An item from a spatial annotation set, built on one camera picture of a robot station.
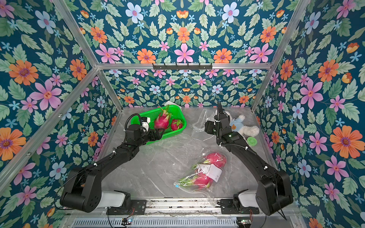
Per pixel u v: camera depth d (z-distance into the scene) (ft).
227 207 2.39
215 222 2.31
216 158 2.64
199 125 3.14
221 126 2.00
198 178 2.47
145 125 2.56
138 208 2.41
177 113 3.58
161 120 3.30
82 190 1.38
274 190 1.32
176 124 3.12
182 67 3.05
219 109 2.32
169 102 3.90
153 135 2.51
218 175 2.51
